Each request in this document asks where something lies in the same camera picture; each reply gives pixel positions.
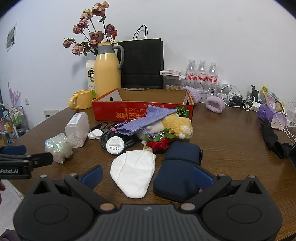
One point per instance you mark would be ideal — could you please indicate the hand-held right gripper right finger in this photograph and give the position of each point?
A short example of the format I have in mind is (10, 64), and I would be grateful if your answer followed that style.
(203, 177)

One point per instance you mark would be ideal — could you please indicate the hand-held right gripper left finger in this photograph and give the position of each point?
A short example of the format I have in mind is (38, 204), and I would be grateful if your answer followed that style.
(93, 176)

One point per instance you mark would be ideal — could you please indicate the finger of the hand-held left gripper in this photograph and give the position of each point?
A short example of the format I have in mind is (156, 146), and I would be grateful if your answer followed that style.
(41, 160)
(13, 149)

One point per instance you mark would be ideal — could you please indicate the iridescent packet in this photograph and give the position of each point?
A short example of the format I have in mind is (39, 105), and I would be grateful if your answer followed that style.
(59, 146)

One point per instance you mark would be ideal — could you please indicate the navy zip case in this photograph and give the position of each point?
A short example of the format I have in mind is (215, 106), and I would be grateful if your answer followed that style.
(178, 166)

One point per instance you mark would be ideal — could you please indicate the white cloth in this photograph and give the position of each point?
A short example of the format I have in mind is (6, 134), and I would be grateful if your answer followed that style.
(131, 171)

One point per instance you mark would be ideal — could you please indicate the white bottle cap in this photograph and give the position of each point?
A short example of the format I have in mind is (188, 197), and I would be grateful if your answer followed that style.
(98, 133)
(90, 136)

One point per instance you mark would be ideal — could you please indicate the clear plastic pellet container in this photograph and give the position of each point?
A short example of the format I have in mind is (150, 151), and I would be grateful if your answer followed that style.
(77, 129)

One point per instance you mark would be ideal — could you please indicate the red artificial flower clip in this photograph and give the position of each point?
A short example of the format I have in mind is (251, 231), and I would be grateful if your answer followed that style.
(161, 144)

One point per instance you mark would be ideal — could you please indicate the yellow white plush toy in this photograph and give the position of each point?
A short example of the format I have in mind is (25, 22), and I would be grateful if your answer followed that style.
(178, 125)

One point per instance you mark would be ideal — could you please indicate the red cardboard box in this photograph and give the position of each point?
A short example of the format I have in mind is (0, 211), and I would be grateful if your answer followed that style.
(108, 111)

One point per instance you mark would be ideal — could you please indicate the purple knit pouch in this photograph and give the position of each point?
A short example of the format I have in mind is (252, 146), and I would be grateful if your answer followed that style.
(148, 119)

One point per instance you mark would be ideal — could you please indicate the metal storage rack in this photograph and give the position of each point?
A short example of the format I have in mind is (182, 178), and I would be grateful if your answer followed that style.
(13, 122)

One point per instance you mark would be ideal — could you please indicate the white round charger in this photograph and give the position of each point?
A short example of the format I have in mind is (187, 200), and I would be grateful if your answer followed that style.
(115, 144)

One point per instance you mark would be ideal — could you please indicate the purple fluffy headband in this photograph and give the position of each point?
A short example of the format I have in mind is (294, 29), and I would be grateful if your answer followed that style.
(194, 95)
(219, 106)

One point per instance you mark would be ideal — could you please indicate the yellow mug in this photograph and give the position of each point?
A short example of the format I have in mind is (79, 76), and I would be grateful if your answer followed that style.
(83, 99)

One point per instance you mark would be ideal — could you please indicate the black folded cloth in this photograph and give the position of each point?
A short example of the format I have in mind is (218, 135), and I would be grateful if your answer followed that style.
(272, 141)

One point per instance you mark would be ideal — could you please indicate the white tin box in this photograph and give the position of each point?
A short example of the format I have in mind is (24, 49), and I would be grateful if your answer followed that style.
(203, 95)

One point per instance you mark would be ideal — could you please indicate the purple plastic bag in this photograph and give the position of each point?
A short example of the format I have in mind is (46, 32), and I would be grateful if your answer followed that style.
(268, 114)

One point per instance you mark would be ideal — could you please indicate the white desk fan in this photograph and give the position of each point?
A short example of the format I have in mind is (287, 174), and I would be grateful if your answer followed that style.
(225, 89)

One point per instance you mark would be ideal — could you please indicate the clear nut container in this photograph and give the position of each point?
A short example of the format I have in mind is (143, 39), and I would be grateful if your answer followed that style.
(173, 83)

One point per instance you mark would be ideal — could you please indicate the white milk carton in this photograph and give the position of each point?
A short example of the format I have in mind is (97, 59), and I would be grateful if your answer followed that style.
(90, 74)

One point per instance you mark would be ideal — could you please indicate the black upright stand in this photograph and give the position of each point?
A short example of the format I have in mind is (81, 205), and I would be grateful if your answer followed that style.
(254, 90)

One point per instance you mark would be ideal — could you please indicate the yellow snack packet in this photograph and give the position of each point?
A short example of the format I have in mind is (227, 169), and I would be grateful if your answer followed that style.
(269, 95)

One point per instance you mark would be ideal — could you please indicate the yellow thermos jug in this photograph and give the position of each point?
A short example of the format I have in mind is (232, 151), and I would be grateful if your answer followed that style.
(107, 71)

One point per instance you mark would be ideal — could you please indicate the white power adapter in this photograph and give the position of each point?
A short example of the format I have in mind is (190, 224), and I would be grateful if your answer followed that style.
(291, 114)

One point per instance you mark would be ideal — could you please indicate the white flat box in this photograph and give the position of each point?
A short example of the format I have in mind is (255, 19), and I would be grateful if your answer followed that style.
(170, 72)

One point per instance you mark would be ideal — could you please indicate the black paper bag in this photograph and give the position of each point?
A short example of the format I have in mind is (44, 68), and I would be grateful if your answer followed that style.
(141, 62)

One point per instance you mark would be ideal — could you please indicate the dried pink flowers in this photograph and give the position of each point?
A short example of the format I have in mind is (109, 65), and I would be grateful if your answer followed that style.
(97, 37)

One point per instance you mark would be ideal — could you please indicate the white wall vent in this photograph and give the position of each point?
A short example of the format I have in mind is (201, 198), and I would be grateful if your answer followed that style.
(52, 114)

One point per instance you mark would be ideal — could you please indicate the white wall socket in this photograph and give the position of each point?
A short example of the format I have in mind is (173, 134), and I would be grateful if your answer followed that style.
(27, 101)

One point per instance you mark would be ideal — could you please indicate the purple wall decal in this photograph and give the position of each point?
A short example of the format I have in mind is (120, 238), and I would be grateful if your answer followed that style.
(13, 96)

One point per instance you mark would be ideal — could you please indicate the wall poster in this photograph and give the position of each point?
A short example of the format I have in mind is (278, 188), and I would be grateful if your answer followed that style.
(11, 37)

